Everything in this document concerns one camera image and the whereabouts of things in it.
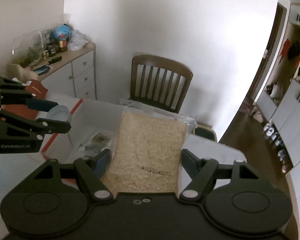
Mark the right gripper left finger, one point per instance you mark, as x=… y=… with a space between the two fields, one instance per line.
x=89 y=172

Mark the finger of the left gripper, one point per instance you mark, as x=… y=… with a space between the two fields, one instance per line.
x=10 y=90
x=55 y=127

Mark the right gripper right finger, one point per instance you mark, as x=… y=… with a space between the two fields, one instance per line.
x=202 y=173

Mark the white round lid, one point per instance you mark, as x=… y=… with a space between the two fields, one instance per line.
x=59 y=113

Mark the bag of beige grains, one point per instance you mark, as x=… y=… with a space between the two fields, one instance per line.
x=147 y=150

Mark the white printed plastic packet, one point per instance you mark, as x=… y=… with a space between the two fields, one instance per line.
x=94 y=145

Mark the red cardboard box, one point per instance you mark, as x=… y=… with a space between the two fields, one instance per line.
x=90 y=117

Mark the white sideboard cabinet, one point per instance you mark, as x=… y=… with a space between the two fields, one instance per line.
x=74 y=75

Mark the blue globe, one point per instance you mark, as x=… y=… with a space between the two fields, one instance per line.
x=62 y=32

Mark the dark wooden chair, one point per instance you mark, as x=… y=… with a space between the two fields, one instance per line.
x=159 y=82

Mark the white wall cabinet unit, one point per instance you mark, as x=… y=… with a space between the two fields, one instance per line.
x=279 y=101

